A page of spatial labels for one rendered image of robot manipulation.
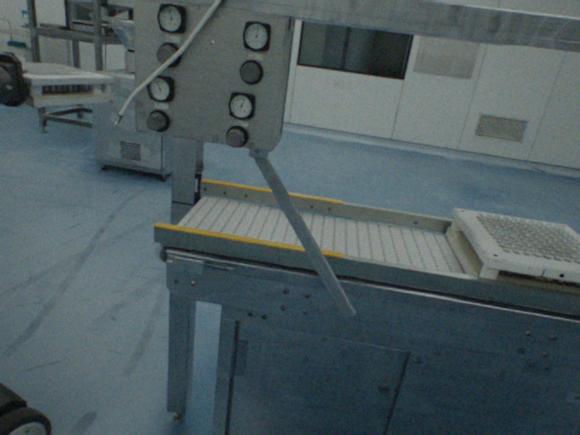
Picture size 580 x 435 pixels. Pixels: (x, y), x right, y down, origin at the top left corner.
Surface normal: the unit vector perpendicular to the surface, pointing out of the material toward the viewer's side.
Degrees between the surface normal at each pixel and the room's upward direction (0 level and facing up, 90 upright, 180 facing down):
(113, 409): 0
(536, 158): 90
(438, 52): 90
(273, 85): 90
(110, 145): 90
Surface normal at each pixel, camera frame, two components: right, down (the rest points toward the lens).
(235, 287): -0.12, 0.37
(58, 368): 0.12, -0.92
